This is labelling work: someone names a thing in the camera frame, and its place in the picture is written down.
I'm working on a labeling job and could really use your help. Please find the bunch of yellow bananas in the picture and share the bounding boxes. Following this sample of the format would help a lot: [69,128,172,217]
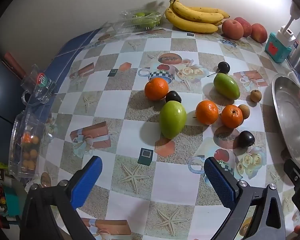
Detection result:
[164,0,231,34]

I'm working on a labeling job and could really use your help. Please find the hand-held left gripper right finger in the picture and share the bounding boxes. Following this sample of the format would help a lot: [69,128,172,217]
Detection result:
[204,157,287,240]

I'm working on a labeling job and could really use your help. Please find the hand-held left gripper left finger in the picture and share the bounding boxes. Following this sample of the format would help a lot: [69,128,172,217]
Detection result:
[20,155,103,240]

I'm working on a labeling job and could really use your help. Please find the clear plastic kumquat box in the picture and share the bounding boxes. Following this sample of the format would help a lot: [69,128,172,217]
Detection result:
[9,111,47,180]

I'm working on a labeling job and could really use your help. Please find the white lamp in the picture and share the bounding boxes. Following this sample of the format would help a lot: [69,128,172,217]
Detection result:
[284,1,300,30]

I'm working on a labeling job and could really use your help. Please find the dark plum with stem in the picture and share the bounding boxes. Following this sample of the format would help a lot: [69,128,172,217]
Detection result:
[207,61,231,78]

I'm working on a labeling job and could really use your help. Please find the orange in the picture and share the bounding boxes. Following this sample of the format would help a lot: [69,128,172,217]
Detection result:
[144,77,169,102]
[221,104,243,129]
[195,100,219,125]

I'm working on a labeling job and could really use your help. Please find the green mango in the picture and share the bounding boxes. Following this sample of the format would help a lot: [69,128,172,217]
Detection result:
[159,100,187,140]
[213,73,240,100]

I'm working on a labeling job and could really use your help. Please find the brown wooden handle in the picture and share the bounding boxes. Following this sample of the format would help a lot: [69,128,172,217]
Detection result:
[2,52,27,79]

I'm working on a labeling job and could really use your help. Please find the teal plastic object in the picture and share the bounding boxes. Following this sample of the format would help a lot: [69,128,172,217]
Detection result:
[2,187,24,218]

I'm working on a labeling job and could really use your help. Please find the printed checkered tablecloth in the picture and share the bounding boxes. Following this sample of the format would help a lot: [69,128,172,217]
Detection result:
[22,26,300,240]

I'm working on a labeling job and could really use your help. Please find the white blue printed packet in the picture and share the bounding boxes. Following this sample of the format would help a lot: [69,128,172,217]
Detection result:
[290,40,300,58]

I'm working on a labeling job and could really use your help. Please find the dark blue cabinet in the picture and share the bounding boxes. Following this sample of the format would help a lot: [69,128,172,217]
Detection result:
[0,40,28,165]

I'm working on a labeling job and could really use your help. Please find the brown longan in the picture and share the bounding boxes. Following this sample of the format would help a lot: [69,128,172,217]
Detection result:
[238,104,250,119]
[250,89,262,103]

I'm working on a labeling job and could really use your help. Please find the glass mug with round logo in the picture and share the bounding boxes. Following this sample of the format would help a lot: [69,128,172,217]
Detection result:
[20,64,57,105]

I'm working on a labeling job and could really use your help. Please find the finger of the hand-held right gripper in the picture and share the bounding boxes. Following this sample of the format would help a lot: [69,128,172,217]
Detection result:
[284,159,300,230]

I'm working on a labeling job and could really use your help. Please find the pile of small kumquats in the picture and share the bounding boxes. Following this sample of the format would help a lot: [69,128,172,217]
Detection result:
[21,132,39,172]

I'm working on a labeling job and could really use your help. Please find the red apple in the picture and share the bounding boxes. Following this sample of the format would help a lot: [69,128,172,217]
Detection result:
[250,23,268,43]
[234,17,252,37]
[221,19,244,40]

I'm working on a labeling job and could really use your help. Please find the clear plastic clamshell container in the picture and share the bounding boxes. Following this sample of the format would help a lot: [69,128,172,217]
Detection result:
[112,9,163,34]

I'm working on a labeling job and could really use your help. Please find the teal box with red mark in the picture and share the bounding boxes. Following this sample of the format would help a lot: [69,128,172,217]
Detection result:
[265,32,294,63]

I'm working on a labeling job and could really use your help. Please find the white power adapter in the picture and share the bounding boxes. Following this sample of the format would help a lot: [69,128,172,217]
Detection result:
[276,26,297,48]

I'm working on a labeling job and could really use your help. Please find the steel bowl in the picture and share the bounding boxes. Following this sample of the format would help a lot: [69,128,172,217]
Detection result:
[272,74,300,170]

